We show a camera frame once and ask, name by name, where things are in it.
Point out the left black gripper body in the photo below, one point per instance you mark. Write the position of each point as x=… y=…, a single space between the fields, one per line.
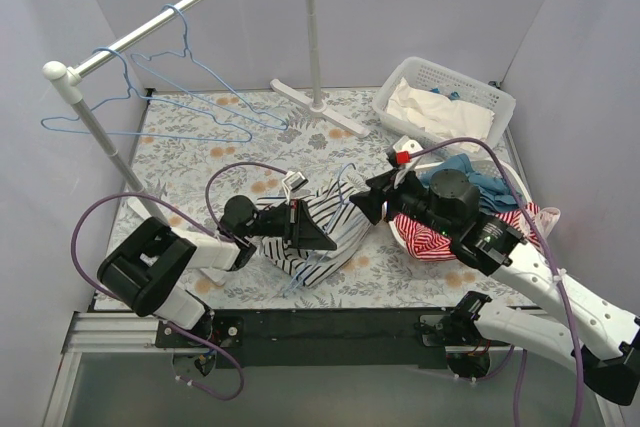
x=291 y=222

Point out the white cloth in basket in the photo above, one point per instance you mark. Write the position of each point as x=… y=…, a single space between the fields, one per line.
x=438 y=115

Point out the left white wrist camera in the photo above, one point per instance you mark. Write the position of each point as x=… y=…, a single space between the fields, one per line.
x=292 y=182

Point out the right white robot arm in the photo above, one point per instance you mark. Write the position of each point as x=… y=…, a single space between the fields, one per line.
x=583 y=326

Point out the pink white lace garment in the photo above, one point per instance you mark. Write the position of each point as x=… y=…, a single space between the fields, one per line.
x=545 y=219

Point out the red white striped garment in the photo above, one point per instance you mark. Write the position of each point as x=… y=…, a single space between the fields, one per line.
x=426 y=245

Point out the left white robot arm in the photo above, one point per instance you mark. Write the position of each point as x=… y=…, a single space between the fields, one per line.
x=144 y=270

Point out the floral table mat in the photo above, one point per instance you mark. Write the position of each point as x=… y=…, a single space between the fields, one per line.
x=178 y=161

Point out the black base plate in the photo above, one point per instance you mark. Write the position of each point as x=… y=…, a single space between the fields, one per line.
x=422 y=338

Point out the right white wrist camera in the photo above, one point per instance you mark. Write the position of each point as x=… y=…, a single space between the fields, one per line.
x=403 y=157

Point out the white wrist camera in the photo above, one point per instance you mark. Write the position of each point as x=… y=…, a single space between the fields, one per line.
x=403 y=157
x=292 y=182

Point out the white rectangular mesh basket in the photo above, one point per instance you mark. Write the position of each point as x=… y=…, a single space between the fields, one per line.
x=426 y=75

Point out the teal blue garment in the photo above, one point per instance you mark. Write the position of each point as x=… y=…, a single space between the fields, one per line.
x=495 y=196

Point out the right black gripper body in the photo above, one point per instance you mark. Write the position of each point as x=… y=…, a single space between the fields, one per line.
x=388 y=196

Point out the black white striped tank top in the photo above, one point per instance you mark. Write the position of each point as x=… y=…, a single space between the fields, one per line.
x=275 y=250

